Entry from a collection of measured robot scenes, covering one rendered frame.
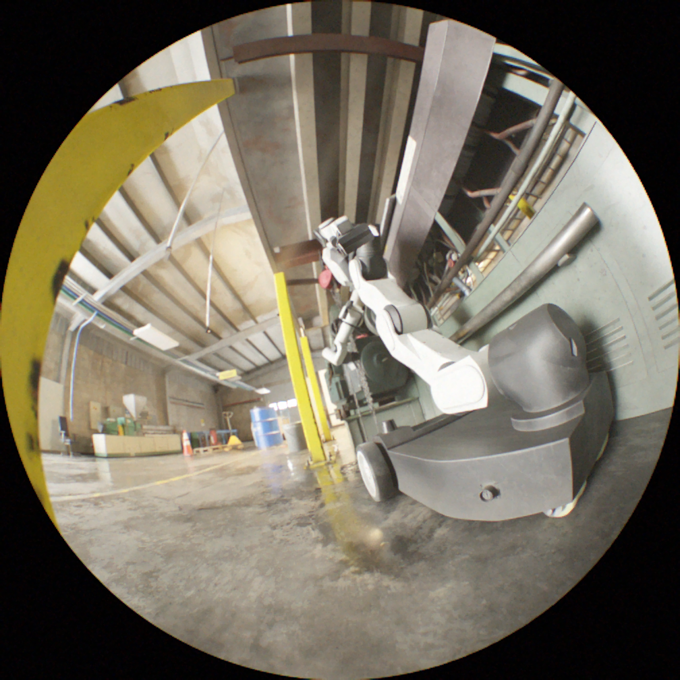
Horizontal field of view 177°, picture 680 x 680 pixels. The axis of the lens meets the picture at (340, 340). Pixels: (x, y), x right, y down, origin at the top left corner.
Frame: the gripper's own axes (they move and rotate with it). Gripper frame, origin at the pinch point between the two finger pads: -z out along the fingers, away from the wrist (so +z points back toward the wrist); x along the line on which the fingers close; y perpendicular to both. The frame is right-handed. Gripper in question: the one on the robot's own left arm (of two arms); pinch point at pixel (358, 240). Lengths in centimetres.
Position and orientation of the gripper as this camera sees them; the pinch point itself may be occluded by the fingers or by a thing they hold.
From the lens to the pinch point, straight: 62.8
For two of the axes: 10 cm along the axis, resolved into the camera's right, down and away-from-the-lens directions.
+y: -5.3, -6.8, -5.1
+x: -8.4, 5.1, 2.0
